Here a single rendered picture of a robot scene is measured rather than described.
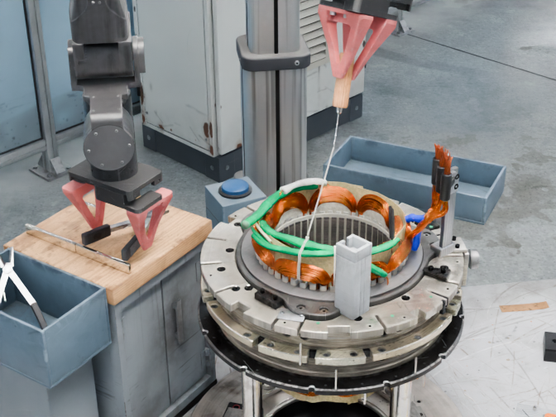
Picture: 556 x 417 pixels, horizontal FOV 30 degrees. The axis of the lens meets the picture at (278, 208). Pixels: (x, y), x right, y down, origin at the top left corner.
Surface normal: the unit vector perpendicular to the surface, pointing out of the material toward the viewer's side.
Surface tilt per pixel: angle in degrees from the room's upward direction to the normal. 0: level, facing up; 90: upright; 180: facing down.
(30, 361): 90
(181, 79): 94
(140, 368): 90
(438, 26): 0
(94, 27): 106
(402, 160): 90
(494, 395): 0
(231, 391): 0
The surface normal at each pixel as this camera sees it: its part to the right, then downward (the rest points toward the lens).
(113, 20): 0.14, 0.72
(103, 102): 0.01, -0.82
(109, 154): 0.15, 0.51
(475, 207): -0.43, 0.46
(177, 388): 0.83, 0.27
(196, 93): -0.77, 0.34
